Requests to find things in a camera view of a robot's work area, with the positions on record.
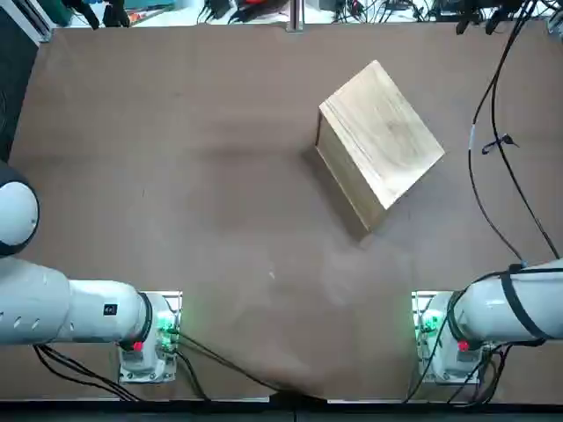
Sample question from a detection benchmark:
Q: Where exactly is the black key with blue strap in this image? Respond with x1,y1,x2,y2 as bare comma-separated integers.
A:
481,133,520,155

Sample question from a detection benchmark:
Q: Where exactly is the light wooden box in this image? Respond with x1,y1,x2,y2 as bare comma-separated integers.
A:
314,59,446,242

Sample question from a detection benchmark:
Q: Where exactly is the black clamp stand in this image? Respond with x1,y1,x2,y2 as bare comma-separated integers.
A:
455,0,501,36
63,0,131,31

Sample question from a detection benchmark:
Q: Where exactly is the aluminium profile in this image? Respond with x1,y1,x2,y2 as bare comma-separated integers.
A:
24,0,55,44

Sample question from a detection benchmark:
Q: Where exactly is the upright post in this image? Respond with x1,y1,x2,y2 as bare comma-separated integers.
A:
288,0,305,33

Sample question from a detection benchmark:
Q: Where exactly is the black cable with white tag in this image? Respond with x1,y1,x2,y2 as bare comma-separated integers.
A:
467,0,540,267

